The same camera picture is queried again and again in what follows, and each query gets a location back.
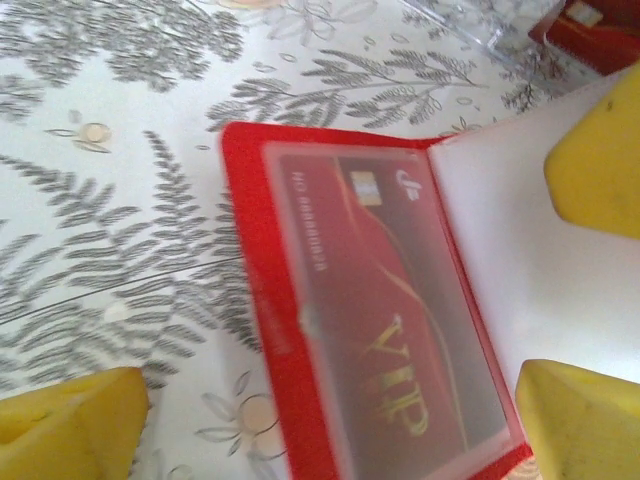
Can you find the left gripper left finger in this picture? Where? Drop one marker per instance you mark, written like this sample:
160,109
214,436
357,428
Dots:
65,430

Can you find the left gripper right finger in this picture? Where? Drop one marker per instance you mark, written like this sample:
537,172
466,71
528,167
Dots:
585,430

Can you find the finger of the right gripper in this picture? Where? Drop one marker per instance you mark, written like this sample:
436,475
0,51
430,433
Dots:
605,165

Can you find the red VIP card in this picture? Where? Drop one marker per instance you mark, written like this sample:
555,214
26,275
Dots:
400,300

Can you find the red card holder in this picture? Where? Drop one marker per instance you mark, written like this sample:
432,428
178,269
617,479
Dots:
250,250

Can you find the clear acrylic card stand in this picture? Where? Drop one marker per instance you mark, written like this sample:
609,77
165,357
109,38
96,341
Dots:
480,35

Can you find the red box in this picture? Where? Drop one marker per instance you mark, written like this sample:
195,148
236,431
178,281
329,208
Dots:
590,45

